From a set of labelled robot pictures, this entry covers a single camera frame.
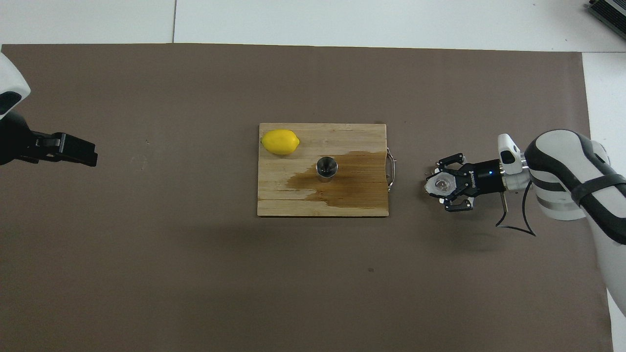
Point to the steel double jigger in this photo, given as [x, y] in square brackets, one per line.
[326, 168]

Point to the small clear textured cup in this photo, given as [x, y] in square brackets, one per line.
[440, 185]

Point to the yellow lemon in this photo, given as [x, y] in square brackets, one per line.
[279, 142]

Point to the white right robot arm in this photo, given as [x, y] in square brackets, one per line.
[562, 161]

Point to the brown paper table mat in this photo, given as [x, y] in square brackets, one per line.
[195, 269]

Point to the wooden cutting board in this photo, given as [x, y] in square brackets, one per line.
[362, 146]

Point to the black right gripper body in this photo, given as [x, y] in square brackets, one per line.
[481, 178]

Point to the grey ribbed metal device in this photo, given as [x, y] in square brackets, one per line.
[609, 10]

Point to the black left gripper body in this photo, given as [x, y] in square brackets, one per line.
[12, 139]

